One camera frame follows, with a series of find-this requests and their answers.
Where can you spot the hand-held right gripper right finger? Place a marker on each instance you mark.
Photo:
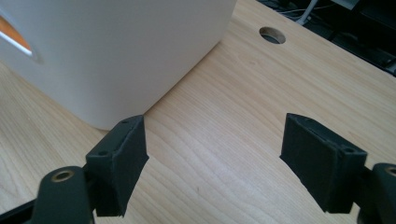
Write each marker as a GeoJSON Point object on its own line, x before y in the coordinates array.
{"type": "Point", "coordinates": [320, 168]}

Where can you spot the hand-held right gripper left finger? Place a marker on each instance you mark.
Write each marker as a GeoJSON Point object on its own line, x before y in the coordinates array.
{"type": "Point", "coordinates": [115, 165]}

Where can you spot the white plastic storage bin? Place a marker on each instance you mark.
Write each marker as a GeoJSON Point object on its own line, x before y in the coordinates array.
{"type": "Point", "coordinates": [118, 53]}

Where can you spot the white desk frame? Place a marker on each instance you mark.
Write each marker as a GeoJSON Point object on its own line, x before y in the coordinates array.
{"type": "Point", "coordinates": [306, 12]}

